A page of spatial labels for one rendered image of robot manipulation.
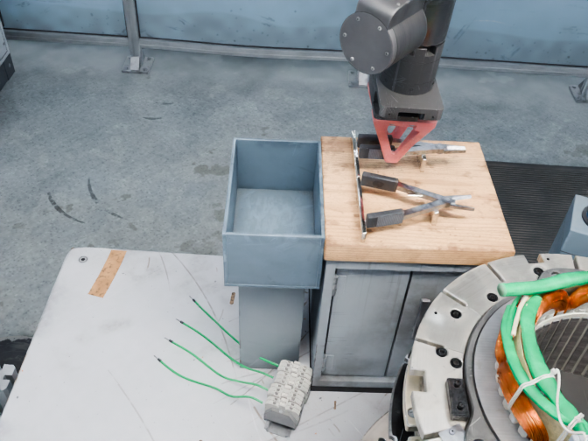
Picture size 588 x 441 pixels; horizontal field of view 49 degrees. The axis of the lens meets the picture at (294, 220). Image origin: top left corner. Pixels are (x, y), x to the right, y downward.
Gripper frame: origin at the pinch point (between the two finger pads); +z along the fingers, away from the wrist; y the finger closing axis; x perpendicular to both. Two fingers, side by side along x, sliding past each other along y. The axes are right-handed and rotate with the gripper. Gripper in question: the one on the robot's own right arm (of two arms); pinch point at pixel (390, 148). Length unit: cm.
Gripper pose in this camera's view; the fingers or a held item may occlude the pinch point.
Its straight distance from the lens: 76.4
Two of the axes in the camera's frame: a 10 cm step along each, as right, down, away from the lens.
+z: -0.8, 7.1, 7.0
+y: 0.1, 7.1, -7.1
